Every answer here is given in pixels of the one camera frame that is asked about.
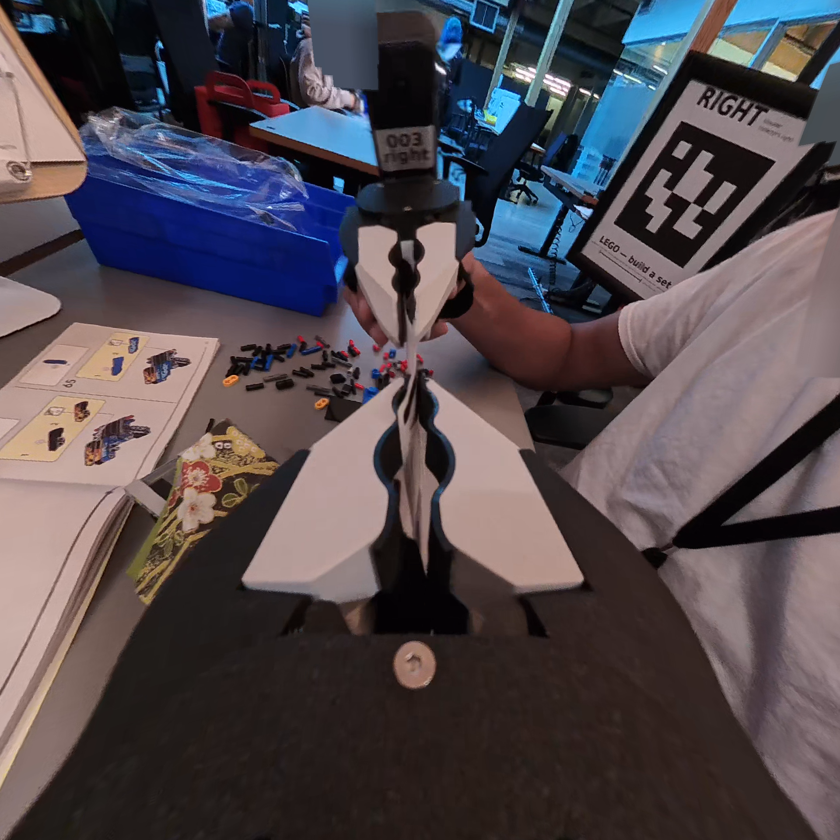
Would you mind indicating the white background table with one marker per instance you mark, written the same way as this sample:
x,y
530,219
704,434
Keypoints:
x,y
315,134

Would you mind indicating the white printed card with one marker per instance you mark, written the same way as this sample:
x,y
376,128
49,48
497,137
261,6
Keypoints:
x,y
413,459

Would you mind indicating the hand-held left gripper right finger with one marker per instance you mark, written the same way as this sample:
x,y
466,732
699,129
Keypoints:
x,y
505,518

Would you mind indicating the framed marker sign board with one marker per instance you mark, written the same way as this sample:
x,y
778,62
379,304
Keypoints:
x,y
695,190

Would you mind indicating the pile of small connector pins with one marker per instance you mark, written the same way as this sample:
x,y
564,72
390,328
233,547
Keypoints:
x,y
328,367

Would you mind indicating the red crate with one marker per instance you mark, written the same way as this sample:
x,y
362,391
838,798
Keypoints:
x,y
236,102

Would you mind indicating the person's right forearm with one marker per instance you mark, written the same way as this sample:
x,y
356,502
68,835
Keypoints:
x,y
558,341

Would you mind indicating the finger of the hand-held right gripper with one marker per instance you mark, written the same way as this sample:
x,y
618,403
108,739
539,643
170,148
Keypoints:
x,y
436,275
377,275

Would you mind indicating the blue plastic bin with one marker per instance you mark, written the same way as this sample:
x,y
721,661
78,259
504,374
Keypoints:
x,y
197,249

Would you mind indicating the white instruction booklet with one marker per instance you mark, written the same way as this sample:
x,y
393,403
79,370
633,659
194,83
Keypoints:
x,y
79,407

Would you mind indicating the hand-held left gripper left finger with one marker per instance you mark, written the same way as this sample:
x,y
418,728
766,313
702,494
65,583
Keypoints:
x,y
328,518

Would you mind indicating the white rounded stand base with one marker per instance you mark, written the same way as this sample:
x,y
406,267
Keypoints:
x,y
23,305

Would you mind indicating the standing desk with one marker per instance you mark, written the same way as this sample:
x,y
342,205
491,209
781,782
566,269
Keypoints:
x,y
568,190

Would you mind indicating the black chair armrest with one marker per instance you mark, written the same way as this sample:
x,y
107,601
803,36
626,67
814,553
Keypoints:
x,y
568,417

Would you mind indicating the clear plastic bag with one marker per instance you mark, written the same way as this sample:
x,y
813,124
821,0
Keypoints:
x,y
184,164

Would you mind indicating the floral patterned black cloth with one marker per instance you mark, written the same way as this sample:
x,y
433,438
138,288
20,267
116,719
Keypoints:
x,y
197,499

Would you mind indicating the dark office chair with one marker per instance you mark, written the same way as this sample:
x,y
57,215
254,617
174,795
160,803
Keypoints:
x,y
505,157
544,167

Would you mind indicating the brown board with white sheet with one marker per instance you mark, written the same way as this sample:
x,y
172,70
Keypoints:
x,y
39,131

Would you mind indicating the person's right hand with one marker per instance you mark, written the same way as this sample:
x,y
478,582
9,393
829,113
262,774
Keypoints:
x,y
482,295

